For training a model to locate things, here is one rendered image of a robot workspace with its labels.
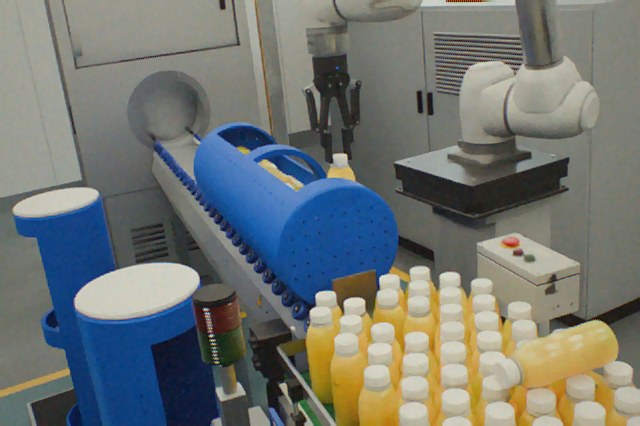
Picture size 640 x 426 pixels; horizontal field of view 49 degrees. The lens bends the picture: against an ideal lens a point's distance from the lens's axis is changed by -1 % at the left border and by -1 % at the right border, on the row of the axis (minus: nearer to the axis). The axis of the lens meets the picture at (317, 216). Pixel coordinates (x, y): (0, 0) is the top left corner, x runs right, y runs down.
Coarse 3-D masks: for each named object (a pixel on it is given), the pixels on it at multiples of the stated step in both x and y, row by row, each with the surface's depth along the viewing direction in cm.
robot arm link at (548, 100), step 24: (528, 0) 171; (552, 0) 172; (528, 24) 175; (552, 24) 174; (528, 48) 178; (552, 48) 177; (528, 72) 181; (552, 72) 178; (576, 72) 181; (528, 96) 183; (552, 96) 179; (576, 96) 178; (528, 120) 186; (552, 120) 181; (576, 120) 179
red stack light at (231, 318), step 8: (192, 304) 97; (232, 304) 97; (200, 312) 96; (208, 312) 96; (216, 312) 96; (224, 312) 96; (232, 312) 97; (200, 320) 97; (208, 320) 96; (216, 320) 96; (224, 320) 96; (232, 320) 97; (240, 320) 99; (200, 328) 97; (208, 328) 96; (216, 328) 96; (224, 328) 97; (232, 328) 97
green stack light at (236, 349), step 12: (240, 324) 99; (204, 336) 97; (216, 336) 97; (228, 336) 97; (240, 336) 99; (204, 348) 98; (216, 348) 97; (228, 348) 98; (240, 348) 99; (204, 360) 99; (216, 360) 98; (228, 360) 98
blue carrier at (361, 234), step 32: (224, 128) 221; (256, 128) 224; (224, 160) 198; (256, 160) 184; (288, 160) 221; (224, 192) 189; (256, 192) 168; (288, 192) 155; (320, 192) 148; (352, 192) 151; (256, 224) 162; (288, 224) 147; (320, 224) 150; (352, 224) 153; (384, 224) 156; (288, 256) 149; (320, 256) 152; (352, 256) 155; (384, 256) 158; (288, 288) 152; (320, 288) 154
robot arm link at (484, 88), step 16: (480, 64) 201; (496, 64) 195; (464, 80) 199; (480, 80) 194; (496, 80) 193; (512, 80) 193; (464, 96) 199; (480, 96) 195; (496, 96) 192; (464, 112) 200; (480, 112) 196; (496, 112) 193; (464, 128) 203; (480, 128) 198; (496, 128) 195
